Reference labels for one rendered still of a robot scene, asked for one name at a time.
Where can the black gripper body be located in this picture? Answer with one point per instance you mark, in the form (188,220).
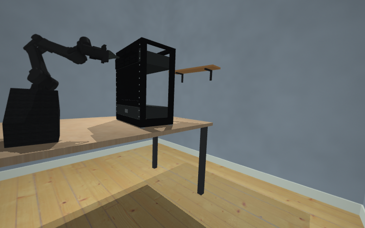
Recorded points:
(101,53)

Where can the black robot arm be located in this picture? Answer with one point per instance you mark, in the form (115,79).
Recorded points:
(39,75)

